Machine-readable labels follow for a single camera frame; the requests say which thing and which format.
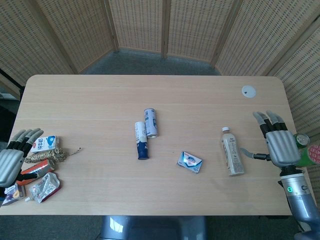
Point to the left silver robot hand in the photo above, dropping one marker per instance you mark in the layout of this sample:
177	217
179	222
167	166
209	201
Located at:
10	162

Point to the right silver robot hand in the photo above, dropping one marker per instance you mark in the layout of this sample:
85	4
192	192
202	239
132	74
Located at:
282	147

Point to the beige drink bottle white cap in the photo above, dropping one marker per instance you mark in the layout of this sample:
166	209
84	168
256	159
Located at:
232	152

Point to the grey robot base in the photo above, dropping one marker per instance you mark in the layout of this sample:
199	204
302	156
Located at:
155	228

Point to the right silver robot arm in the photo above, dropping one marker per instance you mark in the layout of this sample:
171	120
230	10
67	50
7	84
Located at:
300	197

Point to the green soda can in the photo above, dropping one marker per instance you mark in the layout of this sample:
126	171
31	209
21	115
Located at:
301	139

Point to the blue white can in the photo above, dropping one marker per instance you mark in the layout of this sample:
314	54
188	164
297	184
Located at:
151	122

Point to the orange snack packet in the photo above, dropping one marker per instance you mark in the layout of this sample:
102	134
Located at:
35	171

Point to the green tube red end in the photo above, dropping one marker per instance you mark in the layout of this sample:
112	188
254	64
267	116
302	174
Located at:
310	155

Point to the small purple snack packet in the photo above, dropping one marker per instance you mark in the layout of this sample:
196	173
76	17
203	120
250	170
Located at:
13	195

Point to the white and blue milk carton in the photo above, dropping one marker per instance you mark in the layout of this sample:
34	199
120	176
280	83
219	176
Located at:
46	143

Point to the silver spout pouch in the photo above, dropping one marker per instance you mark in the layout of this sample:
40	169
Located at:
43	186

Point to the black stand rod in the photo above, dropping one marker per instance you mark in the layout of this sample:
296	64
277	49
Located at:
10	81

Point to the blue and white soap box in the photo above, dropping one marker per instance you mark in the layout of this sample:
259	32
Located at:
190	162

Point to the white bottle dark blue cap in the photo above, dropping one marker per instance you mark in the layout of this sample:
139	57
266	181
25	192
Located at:
141	140

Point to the woven bamboo folding screen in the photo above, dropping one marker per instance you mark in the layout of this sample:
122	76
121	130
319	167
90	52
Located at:
140	25

